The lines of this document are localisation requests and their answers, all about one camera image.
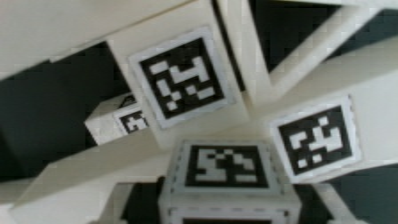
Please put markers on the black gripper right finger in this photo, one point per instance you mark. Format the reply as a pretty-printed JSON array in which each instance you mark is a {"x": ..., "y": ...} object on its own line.
[{"x": 335, "y": 205}]

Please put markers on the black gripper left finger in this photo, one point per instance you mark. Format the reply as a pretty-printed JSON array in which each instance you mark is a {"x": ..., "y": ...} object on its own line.
[{"x": 113, "y": 212}]

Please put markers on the white chair leg peg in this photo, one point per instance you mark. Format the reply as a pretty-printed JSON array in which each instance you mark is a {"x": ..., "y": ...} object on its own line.
[{"x": 225, "y": 188}]

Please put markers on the white chair leg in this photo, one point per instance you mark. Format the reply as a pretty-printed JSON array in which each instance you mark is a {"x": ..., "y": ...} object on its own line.
[{"x": 116, "y": 119}]

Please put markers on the white chair backrest frame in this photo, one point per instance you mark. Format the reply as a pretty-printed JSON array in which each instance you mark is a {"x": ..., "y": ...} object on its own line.
[{"x": 315, "y": 106}]

